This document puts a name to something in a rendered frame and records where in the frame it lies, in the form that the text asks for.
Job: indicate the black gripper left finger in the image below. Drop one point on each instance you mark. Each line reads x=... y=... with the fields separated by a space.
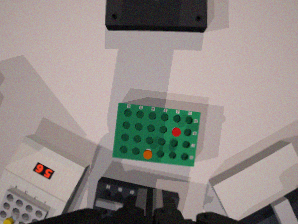
x=128 y=214

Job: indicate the green tube rack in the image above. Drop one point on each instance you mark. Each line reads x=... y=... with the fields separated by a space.
x=146 y=130

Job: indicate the white dry block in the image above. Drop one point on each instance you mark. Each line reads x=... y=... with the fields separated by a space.
x=41 y=176

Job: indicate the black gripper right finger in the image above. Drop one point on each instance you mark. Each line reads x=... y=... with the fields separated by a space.
x=162 y=211

